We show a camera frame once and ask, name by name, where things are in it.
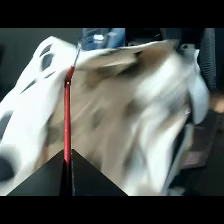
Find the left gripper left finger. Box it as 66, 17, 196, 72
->
6, 149, 67, 197

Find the red clothes hanger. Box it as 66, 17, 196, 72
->
62, 42, 83, 166

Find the white black-spotted garment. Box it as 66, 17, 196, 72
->
0, 34, 212, 197

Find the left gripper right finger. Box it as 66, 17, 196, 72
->
69, 148, 129, 197

